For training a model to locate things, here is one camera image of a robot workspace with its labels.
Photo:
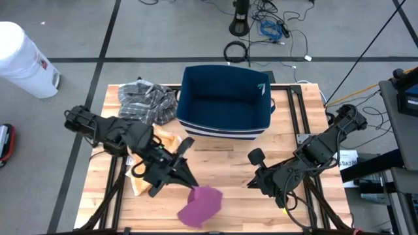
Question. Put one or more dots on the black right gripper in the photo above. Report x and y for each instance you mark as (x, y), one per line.
(282, 178)

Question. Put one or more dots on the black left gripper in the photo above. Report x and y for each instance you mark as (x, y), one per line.
(160, 166)

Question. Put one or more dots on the orange checked towel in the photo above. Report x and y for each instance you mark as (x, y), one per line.
(170, 140)

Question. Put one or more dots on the purple cloth towel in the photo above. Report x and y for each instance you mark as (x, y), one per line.
(202, 205)

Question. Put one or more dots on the navy white-striped fabric basket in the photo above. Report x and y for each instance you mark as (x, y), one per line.
(225, 107)

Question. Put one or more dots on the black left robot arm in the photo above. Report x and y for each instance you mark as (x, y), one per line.
(107, 127)

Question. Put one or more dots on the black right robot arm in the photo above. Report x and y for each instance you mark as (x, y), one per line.
(326, 143)

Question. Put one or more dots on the grey checked towel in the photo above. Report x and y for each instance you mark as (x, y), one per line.
(143, 104)

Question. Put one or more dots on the white paper label tag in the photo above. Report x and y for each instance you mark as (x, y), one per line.
(130, 160)

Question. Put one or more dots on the grey metal mounting plate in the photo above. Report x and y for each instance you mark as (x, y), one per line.
(303, 138)

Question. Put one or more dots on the white printed paper box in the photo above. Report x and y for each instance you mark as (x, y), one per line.
(347, 161)

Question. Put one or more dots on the small red object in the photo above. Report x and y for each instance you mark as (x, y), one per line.
(357, 231)

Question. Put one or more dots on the white power adapter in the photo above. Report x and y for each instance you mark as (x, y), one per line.
(308, 58)

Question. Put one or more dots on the black power strip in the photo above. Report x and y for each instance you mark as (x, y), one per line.
(283, 30)

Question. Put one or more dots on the grey equipment cart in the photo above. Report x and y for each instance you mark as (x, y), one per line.
(401, 137)

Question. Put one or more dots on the black stand base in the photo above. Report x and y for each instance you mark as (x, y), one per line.
(239, 26)

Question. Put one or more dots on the thin black pole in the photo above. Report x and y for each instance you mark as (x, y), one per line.
(366, 52)

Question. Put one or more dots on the black electronic device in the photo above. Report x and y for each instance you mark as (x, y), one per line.
(406, 98)

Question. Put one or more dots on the red and black device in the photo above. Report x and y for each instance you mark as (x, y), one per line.
(8, 147)

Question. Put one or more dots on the white trash bin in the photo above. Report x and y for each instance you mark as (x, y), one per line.
(23, 62)

